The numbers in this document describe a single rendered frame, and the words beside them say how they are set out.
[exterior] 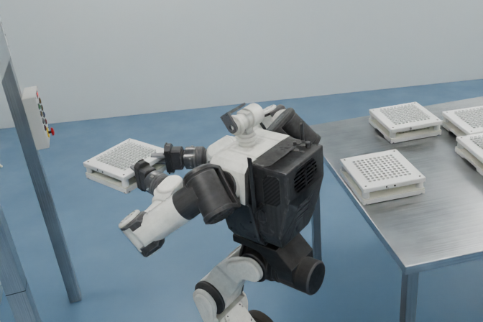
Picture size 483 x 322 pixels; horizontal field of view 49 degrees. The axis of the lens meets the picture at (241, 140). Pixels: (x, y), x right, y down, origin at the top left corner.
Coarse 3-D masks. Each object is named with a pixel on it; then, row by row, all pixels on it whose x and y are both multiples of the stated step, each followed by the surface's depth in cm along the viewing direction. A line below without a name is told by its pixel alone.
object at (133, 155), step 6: (126, 144) 216; (120, 150) 212; (126, 150) 211; (132, 150) 211; (138, 150) 210; (144, 150) 210; (108, 156) 208; (114, 156) 209; (120, 156) 207; (126, 156) 207; (132, 156) 207; (138, 156) 206; (114, 162) 203; (120, 162) 202; (126, 162) 202
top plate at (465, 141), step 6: (456, 138) 221; (462, 138) 220; (468, 138) 219; (462, 144) 217; (468, 144) 215; (474, 144) 214; (468, 150) 214; (474, 150) 210; (480, 150) 209; (474, 156) 209; (480, 156) 206
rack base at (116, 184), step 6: (156, 168) 207; (162, 168) 208; (90, 174) 208; (96, 174) 207; (102, 174) 207; (96, 180) 206; (102, 180) 203; (108, 180) 201; (114, 180) 201; (120, 180) 201; (132, 180) 200; (114, 186) 199; (120, 186) 197; (132, 186) 198; (126, 192) 196
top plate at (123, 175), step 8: (120, 144) 219; (144, 144) 216; (104, 152) 213; (128, 152) 211; (88, 160) 208; (96, 160) 208; (144, 160) 204; (152, 160) 203; (96, 168) 202; (104, 168) 201; (112, 168) 200; (128, 168) 199; (112, 176) 197; (120, 176) 194; (128, 176) 195
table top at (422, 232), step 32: (320, 128) 258; (352, 128) 254; (416, 160) 221; (448, 160) 219; (352, 192) 204; (448, 192) 198; (480, 192) 196; (384, 224) 184; (416, 224) 182; (448, 224) 181; (480, 224) 179; (416, 256) 168; (448, 256) 166; (480, 256) 168
